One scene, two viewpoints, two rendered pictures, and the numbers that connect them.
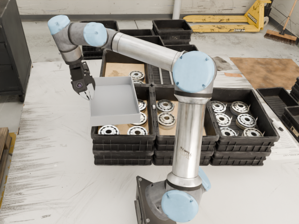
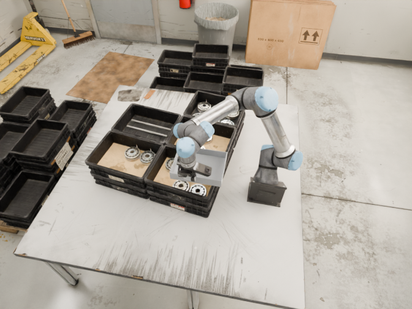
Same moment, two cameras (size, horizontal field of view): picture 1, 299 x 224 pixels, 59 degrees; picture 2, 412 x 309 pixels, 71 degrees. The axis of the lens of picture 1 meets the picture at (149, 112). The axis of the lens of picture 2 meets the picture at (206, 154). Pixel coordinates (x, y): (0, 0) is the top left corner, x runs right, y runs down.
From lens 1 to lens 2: 121 cm
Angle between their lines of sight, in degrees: 44
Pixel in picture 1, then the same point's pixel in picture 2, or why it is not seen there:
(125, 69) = (113, 158)
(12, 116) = not seen: outside the picture
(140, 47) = (214, 114)
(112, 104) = not seen: hidden behind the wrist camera
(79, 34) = (205, 137)
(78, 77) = (202, 167)
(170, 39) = (40, 113)
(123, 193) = (238, 206)
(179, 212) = (299, 162)
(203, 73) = (274, 95)
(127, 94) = not seen: hidden behind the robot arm
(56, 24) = (192, 146)
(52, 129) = (150, 244)
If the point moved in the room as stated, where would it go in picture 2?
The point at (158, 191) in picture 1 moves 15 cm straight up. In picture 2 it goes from (268, 173) to (272, 157)
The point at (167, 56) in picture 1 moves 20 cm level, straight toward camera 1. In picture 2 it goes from (229, 106) to (267, 119)
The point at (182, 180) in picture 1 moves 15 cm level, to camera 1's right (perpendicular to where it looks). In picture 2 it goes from (290, 149) to (297, 131)
